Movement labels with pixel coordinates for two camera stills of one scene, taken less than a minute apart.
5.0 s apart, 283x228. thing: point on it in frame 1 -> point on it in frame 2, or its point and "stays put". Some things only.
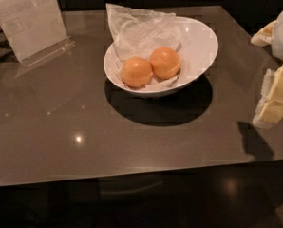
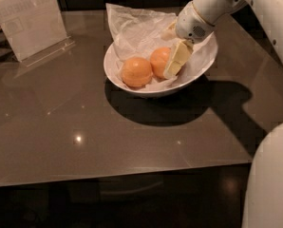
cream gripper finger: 276,96 -> 180,55
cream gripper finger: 264,37 -> 170,32
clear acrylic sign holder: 29,17 stays put
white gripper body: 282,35 -> 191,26
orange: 136,72 stays put
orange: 164,63 stays put
